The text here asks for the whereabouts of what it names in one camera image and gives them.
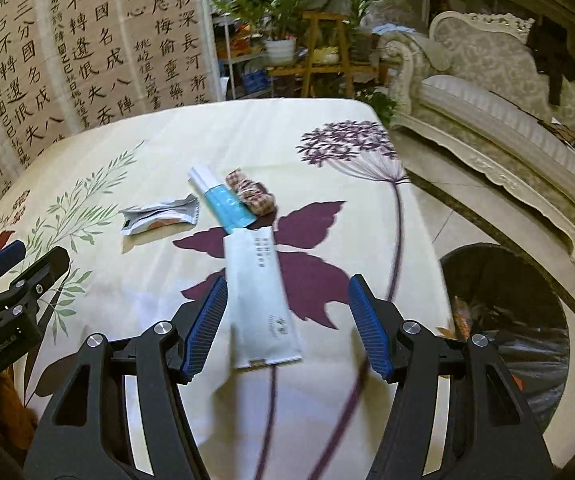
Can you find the trash bin with black bag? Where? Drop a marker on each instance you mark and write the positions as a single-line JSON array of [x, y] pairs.
[[512, 320]]

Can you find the white snack wrapper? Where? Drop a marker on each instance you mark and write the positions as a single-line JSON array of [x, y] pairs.
[[160, 215]]

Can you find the long white paper packet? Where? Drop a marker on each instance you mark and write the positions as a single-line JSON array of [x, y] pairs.
[[260, 300]]

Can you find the metal storage shelf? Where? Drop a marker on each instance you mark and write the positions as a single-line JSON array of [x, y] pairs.
[[242, 65]]

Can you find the blue and white tube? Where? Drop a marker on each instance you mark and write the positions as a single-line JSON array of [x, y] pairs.
[[222, 197]]

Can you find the floral printed tablecloth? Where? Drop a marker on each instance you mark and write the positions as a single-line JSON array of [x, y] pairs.
[[132, 170]]

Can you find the calligraphy wall hanging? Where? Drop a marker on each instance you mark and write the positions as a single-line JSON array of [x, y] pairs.
[[67, 60]]

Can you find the potted plant in white pot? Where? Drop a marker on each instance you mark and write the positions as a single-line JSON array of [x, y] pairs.
[[280, 50]]

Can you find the ornate cream sofa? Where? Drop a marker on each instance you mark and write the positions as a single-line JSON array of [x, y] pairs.
[[497, 115]]

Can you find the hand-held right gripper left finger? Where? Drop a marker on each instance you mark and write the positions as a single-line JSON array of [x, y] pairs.
[[205, 330]]

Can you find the brown patterned candy wrapper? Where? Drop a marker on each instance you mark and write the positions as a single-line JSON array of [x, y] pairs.
[[250, 192]]

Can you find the dark garment on sofa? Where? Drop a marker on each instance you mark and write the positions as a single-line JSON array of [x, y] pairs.
[[557, 60]]

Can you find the tall green leafy plant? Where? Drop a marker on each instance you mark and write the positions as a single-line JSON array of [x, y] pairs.
[[365, 5]]

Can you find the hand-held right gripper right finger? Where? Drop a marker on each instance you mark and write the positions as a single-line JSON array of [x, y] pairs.
[[370, 327]]

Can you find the wooden plant stand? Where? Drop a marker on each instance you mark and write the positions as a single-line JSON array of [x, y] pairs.
[[325, 55]]

